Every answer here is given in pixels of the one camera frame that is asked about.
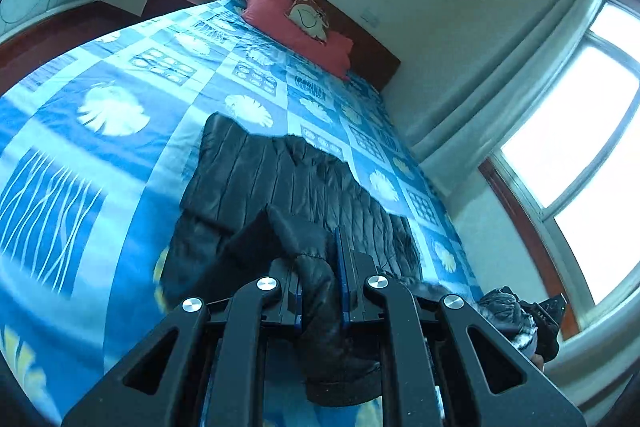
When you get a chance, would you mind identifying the black quilted puffer jacket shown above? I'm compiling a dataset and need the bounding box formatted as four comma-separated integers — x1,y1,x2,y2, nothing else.
159,111,539,408

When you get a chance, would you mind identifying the person's right hand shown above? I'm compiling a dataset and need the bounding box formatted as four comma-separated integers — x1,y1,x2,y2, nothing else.
530,353,544,373

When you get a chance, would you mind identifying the right window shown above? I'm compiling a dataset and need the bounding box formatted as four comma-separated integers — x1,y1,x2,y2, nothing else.
480,0,639,338

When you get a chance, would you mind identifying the grey curtain right side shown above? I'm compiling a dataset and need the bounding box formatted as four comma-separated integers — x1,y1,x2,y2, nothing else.
411,0,603,196

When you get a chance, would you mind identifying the blue patterned bed sheet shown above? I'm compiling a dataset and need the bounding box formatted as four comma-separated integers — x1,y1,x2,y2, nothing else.
1,0,482,426

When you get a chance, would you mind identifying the dark wooden headboard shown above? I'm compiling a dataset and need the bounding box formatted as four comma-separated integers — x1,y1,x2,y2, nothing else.
314,0,401,92

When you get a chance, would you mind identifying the red pillow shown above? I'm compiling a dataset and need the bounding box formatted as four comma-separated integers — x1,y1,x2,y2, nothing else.
242,0,354,80

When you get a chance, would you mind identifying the small cream printed cushion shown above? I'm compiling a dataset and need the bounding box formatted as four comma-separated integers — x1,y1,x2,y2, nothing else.
286,0,329,43

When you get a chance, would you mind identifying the wall power socket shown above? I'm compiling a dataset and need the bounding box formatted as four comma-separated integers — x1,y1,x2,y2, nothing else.
360,10,380,28

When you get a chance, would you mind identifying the wooden bed frame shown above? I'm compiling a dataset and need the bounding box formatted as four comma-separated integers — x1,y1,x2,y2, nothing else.
0,1,141,94

